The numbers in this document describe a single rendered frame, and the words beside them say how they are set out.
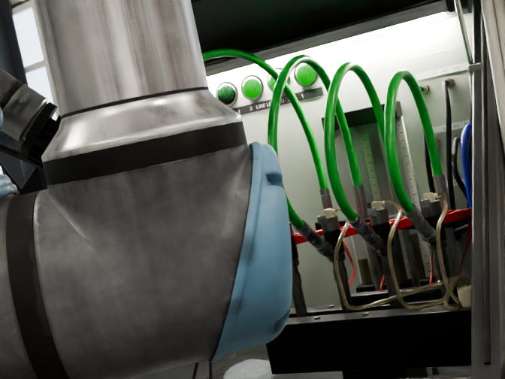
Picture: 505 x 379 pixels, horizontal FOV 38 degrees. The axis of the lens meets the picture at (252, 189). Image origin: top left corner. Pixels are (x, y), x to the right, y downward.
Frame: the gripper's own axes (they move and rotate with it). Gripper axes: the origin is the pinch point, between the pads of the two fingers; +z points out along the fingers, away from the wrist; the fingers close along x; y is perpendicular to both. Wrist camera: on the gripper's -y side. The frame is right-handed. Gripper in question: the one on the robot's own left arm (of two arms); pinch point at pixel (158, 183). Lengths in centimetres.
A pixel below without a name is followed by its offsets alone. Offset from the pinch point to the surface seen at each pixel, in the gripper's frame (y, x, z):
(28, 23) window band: -299, -571, -134
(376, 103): -26.9, 12.0, 22.1
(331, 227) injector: -6.0, 7.9, 25.3
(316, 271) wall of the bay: -12.4, -25.1, 38.5
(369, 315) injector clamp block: 3.6, 9.7, 35.9
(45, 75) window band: -264, -576, -93
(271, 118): -9.8, 18.4, 6.9
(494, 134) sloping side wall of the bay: -22.0, 28.5, 34.1
